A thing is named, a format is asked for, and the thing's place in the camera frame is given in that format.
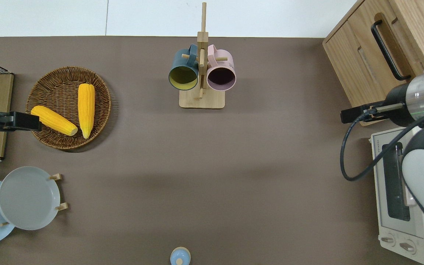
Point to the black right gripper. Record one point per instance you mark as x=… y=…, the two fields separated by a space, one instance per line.
x=372 y=112

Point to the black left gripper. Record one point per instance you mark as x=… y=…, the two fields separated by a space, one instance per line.
x=2 y=121

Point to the pink mug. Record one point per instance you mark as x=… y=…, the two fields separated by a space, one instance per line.
x=221 y=75

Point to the yellow corn cob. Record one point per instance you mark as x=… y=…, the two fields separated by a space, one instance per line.
x=86 y=108
x=53 y=120

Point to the brown wicker basket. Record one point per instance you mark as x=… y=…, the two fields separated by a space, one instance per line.
x=57 y=84

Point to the wooden cabinet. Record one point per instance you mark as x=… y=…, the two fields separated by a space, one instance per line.
x=355 y=59

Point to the grey plate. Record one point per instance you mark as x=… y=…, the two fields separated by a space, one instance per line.
x=28 y=198

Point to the wooden plate rack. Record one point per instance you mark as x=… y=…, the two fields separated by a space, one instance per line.
x=62 y=206

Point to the white toaster oven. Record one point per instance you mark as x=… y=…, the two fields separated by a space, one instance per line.
x=388 y=221

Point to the brown table mat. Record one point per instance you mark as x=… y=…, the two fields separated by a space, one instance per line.
x=215 y=165

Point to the wooden mug tree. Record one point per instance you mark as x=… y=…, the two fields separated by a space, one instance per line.
x=201 y=99

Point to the dark blue mug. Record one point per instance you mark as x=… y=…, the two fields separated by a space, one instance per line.
x=182 y=73

